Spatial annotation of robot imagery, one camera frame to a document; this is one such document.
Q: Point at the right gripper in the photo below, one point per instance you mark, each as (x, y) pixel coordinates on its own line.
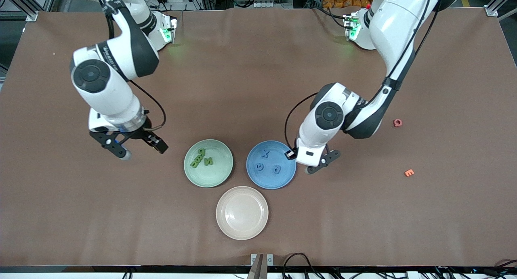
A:
(139, 134)

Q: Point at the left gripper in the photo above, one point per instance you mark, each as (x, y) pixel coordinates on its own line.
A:
(289, 154)

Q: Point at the blue letter P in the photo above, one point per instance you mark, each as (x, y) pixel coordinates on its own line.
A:
(276, 169)

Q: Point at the blue letter X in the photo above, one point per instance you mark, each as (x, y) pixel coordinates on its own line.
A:
(264, 152)

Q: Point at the blue letter G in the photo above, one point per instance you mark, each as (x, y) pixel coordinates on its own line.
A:
(259, 166)

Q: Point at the green letter N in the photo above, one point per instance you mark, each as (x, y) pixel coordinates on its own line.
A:
(208, 161)

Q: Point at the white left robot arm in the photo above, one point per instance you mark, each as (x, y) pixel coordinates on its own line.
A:
(398, 24)

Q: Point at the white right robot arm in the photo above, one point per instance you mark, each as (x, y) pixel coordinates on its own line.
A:
(105, 89)

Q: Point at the blue plate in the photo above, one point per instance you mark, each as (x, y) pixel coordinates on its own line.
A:
(266, 182)

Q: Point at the brown table cover sheet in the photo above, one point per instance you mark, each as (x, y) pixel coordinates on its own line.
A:
(258, 89)

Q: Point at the pale green plate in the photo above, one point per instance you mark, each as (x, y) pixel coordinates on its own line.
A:
(214, 178)

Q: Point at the pale pink plate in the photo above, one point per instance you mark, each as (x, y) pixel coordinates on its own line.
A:
(242, 212)

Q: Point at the red letter Q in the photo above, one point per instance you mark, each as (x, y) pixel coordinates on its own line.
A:
(398, 122)

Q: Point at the metal table clamp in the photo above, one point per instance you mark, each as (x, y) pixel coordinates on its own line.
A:
(261, 263)

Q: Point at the orange letter E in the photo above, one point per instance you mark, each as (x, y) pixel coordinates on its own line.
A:
(408, 173)

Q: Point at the aluminium frame strut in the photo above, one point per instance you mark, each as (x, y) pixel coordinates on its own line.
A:
(32, 16)
(490, 10)

